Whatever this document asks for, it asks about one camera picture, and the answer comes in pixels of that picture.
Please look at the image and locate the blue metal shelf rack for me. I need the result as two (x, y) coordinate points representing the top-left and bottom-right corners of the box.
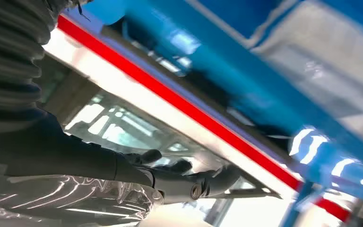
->
(84, 0), (363, 227)

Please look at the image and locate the white car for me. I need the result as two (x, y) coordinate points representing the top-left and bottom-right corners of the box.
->
(34, 28), (298, 227)

